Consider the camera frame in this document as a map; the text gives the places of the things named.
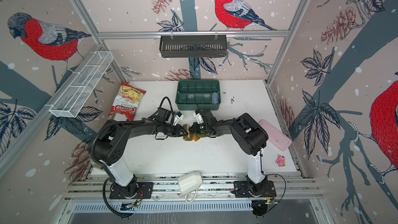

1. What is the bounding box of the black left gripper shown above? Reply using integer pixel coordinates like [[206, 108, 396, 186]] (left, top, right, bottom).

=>
[[163, 123, 189, 137]]

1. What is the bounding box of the olive yellow sock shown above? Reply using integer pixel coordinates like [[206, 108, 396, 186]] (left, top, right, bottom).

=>
[[183, 124, 207, 142]]

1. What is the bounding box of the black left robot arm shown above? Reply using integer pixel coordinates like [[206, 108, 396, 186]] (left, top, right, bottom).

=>
[[90, 118, 188, 197]]

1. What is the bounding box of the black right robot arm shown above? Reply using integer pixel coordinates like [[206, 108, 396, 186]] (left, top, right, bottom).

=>
[[186, 110, 268, 196]]

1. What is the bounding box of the grey rolled item in tray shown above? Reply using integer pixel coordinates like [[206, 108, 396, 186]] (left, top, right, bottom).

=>
[[211, 92, 219, 105]]

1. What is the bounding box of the green compartment tray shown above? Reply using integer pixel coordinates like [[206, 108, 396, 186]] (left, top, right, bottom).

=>
[[175, 79, 221, 111]]

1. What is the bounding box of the red chips bag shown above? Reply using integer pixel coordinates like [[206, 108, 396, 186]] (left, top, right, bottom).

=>
[[109, 82, 146, 121]]

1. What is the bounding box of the pink pig toy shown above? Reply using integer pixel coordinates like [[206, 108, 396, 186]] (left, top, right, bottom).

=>
[[275, 154, 286, 168]]

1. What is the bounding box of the black hanging basket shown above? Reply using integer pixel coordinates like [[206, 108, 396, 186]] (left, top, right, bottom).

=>
[[159, 35, 228, 58]]

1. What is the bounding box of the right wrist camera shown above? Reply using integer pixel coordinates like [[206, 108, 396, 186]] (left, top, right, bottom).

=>
[[193, 110, 204, 124]]

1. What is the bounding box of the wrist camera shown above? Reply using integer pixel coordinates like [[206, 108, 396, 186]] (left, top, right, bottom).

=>
[[154, 107, 184, 125], [193, 110, 204, 124]]

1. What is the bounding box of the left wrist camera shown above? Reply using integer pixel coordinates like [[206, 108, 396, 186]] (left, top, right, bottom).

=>
[[154, 107, 184, 125]]

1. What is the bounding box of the white overhead camera box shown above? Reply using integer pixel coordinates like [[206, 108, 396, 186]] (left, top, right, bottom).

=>
[[177, 171, 203, 197]]

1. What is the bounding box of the black right base cable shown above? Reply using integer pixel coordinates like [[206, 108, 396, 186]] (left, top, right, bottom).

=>
[[261, 152, 287, 206]]

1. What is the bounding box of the black base cable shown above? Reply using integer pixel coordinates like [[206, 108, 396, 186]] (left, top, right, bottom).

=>
[[102, 177, 137, 219], [261, 152, 287, 206]]

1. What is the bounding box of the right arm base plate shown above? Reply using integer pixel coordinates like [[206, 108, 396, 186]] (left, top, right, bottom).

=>
[[231, 180, 277, 198]]

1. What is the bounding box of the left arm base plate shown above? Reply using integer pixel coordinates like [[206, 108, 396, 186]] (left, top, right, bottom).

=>
[[109, 182, 154, 200]]

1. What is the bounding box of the black left base cable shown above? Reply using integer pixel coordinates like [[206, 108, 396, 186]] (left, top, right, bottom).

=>
[[102, 177, 137, 219]]

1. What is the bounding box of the white wire mesh basket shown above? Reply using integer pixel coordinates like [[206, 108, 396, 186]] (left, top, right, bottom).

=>
[[49, 51, 114, 118]]

